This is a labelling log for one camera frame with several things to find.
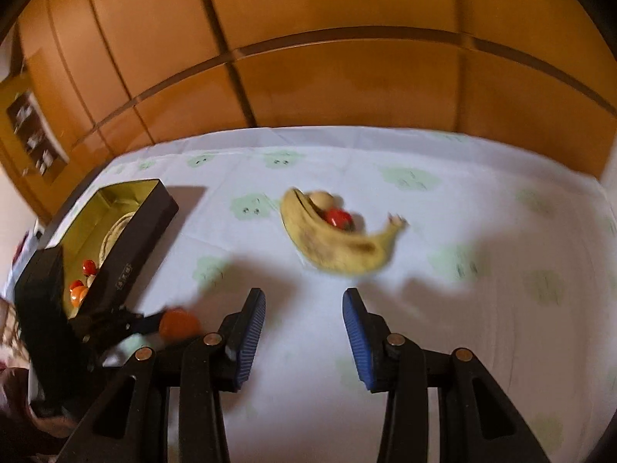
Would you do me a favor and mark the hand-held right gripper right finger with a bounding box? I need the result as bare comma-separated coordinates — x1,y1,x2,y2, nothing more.
342,287,553,463

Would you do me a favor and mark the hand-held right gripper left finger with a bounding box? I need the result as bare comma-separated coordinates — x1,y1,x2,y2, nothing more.
57,287,267,463

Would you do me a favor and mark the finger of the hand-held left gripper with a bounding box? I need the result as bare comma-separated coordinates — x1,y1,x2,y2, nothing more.
84,309,145,330
111,313,167,342

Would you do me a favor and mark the small orange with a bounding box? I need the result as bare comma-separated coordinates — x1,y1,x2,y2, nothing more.
159,309,201,339

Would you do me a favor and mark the spotted banana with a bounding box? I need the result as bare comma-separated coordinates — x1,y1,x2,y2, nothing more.
280,187,410,278
99,210,140,268

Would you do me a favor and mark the gold rectangular box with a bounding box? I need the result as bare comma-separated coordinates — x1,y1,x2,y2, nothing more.
36,178,180,321

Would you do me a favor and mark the person's left hand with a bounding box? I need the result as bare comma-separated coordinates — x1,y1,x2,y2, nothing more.
0,369,80,444

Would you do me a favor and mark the wooden cabinet with shelf niche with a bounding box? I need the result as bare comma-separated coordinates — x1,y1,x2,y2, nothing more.
0,74,73,223

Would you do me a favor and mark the round beige nut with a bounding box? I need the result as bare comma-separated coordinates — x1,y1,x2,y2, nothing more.
308,191,344,210

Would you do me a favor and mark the large wooden wardrobe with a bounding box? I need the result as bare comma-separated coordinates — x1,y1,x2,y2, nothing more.
19,0,617,184

